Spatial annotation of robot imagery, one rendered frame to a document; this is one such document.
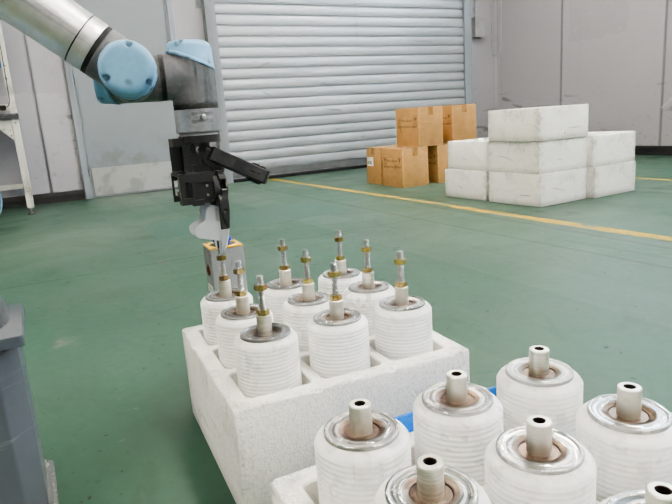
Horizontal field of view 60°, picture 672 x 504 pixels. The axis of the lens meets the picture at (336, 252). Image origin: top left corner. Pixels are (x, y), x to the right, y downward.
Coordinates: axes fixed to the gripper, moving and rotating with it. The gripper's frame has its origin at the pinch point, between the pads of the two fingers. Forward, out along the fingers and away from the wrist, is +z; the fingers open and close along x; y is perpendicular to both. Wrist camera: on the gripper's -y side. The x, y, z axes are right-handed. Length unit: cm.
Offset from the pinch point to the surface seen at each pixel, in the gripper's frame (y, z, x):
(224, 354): 5.5, 15.1, 13.3
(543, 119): -218, -14, -135
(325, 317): -8.8, 9.2, 23.0
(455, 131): -273, -5, -282
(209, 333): 4.9, 15.2, 1.8
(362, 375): -10.4, 16.4, 31.1
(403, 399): -16.8, 21.7, 32.0
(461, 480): 0, 9, 68
